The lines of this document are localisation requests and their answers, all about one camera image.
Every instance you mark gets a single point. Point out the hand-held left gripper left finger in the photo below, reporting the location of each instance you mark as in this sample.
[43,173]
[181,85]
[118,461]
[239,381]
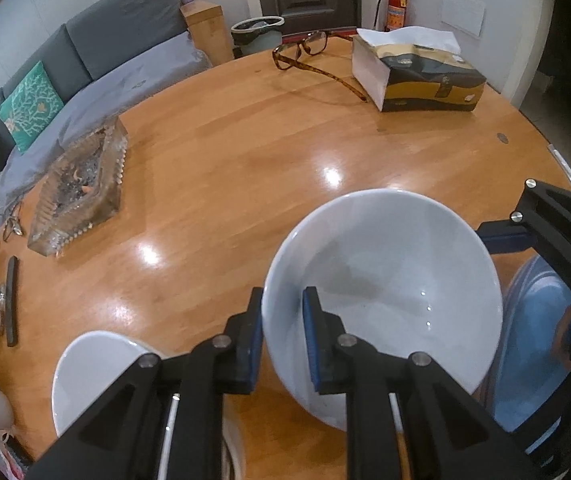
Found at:
[254,340]

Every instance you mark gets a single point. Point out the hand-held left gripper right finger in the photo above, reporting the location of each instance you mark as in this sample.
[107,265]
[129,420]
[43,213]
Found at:
[313,345]

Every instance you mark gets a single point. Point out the blue plate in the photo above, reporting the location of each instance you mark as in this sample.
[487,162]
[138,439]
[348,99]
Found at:
[530,340]

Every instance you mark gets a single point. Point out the white bowl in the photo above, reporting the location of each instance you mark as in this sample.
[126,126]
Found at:
[390,270]
[95,385]

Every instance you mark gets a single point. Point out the brown patterned tissue box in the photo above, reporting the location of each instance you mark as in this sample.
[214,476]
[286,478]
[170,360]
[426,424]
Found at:
[415,70]

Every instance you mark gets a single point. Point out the glass ashtray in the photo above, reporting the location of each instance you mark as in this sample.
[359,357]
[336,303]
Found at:
[80,190]

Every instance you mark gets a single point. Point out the black remote control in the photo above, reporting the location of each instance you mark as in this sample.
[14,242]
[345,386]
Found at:
[12,300]

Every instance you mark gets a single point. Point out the red fire extinguisher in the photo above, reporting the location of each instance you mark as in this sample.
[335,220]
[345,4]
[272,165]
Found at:
[395,12]

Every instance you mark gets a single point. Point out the small metal scissors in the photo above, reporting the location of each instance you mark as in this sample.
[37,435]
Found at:
[13,227]

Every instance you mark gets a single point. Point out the tortoiseshell eyeglasses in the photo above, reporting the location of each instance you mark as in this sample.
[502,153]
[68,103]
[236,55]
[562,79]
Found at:
[315,42]

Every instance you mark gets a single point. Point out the grey sofa cover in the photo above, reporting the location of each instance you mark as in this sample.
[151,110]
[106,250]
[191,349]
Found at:
[115,85]

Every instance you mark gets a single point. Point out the red doormat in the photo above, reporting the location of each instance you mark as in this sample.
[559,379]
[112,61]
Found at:
[295,36]

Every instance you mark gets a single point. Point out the grey trash bin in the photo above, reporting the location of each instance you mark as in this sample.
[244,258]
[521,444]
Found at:
[258,35]

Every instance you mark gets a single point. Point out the teal patterned cushion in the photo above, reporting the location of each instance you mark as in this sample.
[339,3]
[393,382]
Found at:
[30,105]

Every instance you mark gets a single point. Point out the grey sofa with wooden arms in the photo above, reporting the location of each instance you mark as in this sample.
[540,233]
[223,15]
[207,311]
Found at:
[125,15]

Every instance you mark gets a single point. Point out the white wall panel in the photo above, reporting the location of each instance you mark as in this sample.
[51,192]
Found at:
[463,12]

